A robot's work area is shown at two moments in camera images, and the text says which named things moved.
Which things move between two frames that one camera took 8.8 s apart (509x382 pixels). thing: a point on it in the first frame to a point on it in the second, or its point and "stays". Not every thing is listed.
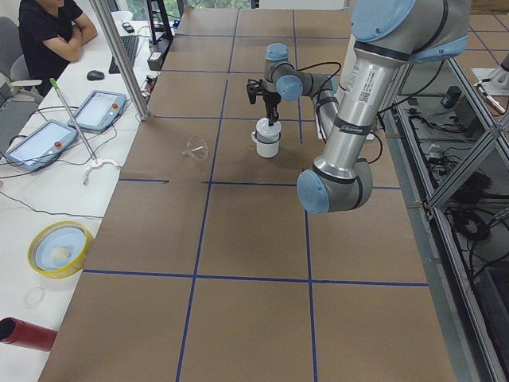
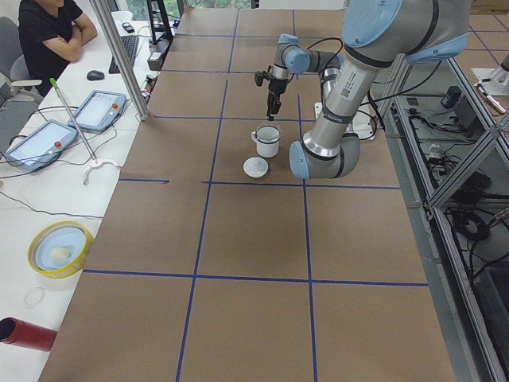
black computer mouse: x=95 y=75 stays
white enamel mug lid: x=266 y=134 to x=255 y=167
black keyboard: x=130 y=45 stays
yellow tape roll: x=58 y=250 stays
